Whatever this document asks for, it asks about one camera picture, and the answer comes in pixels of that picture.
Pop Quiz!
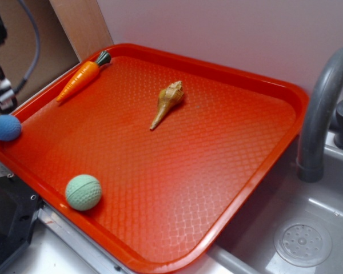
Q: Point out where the tan conch seashell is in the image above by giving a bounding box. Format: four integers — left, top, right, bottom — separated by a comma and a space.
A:
149, 80, 185, 130

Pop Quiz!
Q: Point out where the orange toy carrot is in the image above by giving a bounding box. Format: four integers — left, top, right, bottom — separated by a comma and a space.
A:
56, 51, 111, 103

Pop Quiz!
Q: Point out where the red plastic tray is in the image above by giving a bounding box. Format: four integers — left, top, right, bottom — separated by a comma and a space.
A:
0, 44, 309, 273

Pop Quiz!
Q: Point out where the black box with screws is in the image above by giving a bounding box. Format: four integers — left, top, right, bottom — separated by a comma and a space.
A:
0, 174, 42, 273

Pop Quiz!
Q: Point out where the brown cardboard panel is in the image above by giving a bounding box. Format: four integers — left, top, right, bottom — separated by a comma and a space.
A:
0, 1, 79, 104

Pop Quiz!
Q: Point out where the round sink drain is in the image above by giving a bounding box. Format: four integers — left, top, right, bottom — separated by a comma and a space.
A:
273, 218, 332, 268

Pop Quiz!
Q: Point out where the grey toy sink basin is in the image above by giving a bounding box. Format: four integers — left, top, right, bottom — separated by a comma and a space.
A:
208, 130, 343, 274

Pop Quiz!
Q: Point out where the green dimpled ball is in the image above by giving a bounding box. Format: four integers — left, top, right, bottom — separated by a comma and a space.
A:
65, 174, 102, 211

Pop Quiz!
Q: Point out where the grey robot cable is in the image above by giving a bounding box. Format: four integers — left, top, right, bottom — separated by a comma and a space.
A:
13, 0, 41, 95

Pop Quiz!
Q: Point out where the blue dimpled ball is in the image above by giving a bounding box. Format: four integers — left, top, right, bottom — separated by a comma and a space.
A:
0, 115, 22, 142

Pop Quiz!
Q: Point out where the grey curved faucet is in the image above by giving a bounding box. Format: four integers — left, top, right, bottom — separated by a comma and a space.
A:
296, 48, 343, 183

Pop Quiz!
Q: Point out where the wooden board strip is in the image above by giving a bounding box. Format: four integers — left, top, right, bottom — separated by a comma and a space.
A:
50, 0, 113, 61

